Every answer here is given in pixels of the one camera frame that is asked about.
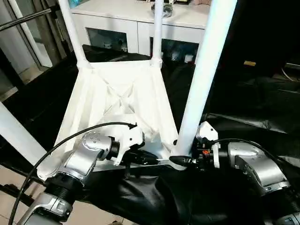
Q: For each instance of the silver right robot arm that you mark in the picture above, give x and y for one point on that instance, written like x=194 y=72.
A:
x=255 y=164

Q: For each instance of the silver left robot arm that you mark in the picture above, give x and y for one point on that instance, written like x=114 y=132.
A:
x=79 y=159

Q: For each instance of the small bottle with white label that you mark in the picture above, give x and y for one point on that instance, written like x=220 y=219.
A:
x=187 y=57
x=174 y=56

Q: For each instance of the black backdrop cloth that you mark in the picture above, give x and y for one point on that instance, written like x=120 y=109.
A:
x=262 y=28

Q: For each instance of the white cabinet with glass doors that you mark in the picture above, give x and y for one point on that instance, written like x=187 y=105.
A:
x=105 y=18

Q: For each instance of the grey curtain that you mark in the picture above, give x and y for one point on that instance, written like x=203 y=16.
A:
x=54 y=30

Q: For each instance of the white upright pipe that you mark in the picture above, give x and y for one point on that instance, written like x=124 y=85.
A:
x=30 y=35

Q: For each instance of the grey metal rod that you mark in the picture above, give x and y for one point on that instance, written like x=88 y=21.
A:
x=23 y=20

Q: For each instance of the black folding table frame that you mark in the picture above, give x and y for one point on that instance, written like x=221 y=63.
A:
x=14 y=187

